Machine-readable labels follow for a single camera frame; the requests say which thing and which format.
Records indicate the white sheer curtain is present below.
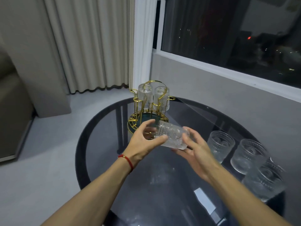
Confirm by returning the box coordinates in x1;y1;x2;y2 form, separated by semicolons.
133;0;158;90

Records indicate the gold wire glass rack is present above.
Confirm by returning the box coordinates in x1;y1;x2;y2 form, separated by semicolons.
127;80;176;134

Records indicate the beige pleated curtain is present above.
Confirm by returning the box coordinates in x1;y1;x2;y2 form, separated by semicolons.
43;0;136;94

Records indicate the person's right hand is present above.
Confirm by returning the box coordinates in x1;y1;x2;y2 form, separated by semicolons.
171;126;224;185

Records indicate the person's left hand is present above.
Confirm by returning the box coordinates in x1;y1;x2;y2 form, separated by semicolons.
122;119;169;167

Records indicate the person's left forearm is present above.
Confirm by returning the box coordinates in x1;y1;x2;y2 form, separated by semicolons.
41;159;132;226

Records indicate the person's right forearm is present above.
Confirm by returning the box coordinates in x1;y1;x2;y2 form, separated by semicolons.
206;167;293;226

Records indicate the clear embossed glass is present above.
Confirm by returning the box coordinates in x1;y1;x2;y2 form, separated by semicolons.
230;138;267;175
242;157;287;203
154;86;170;112
154;120;190;150
207;131;235;164
137;83;154;110

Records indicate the round dark glass table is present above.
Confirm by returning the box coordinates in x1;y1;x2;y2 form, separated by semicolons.
75;97;286;226

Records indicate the white framed window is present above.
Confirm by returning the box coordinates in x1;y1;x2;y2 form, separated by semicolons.
153;0;301;104

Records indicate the red string bracelet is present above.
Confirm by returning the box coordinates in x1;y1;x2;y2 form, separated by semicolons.
117;154;135;173

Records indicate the brown sofa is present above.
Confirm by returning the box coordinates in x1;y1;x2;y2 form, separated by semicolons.
0;51;36;163

